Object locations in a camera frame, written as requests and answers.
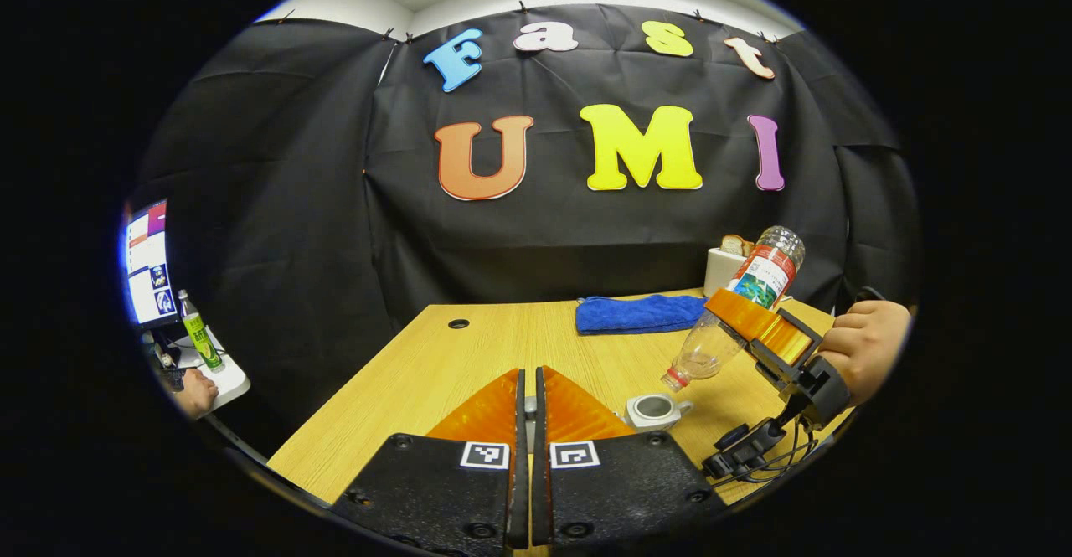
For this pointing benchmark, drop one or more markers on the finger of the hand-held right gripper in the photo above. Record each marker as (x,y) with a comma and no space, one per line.
(754,322)
(796,321)

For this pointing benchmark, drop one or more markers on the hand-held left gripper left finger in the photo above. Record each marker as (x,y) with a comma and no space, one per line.
(435,482)

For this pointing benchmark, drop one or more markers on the blue towel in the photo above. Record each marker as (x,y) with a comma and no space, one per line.
(641,314)

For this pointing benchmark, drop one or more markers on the clear plastic water bottle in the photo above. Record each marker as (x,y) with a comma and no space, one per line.
(712,343)

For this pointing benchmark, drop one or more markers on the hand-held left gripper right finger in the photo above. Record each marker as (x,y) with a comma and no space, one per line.
(620,482)

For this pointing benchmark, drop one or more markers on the small white desk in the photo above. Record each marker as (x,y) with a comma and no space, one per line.
(226,381)

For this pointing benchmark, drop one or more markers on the white toaster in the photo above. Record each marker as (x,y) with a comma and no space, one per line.
(720,272)

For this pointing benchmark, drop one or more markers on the toasted bread slice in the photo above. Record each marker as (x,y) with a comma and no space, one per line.
(737,245)

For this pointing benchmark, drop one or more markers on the green drink bottle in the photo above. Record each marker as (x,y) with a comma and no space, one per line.
(201,335)

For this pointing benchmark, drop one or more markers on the white teacup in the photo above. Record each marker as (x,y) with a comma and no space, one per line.
(657,413)

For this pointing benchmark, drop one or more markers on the white teacup lid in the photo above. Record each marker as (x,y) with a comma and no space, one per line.
(529,408)

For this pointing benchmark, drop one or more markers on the computer monitor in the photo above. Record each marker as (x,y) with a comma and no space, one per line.
(149,264)

